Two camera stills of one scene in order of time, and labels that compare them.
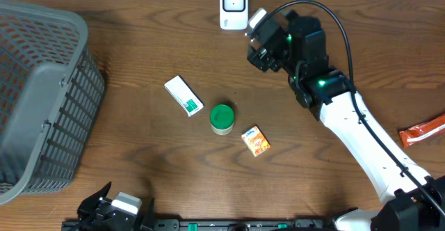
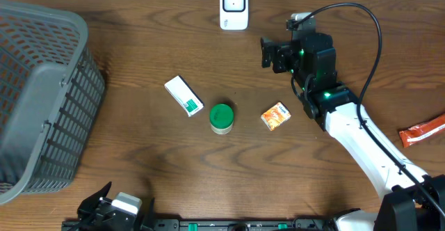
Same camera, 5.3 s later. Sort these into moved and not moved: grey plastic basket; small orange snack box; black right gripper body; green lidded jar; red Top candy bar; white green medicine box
Moved: black right gripper body; small orange snack box
Not moved: red Top candy bar; grey plastic basket; green lidded jar; white green medicine box
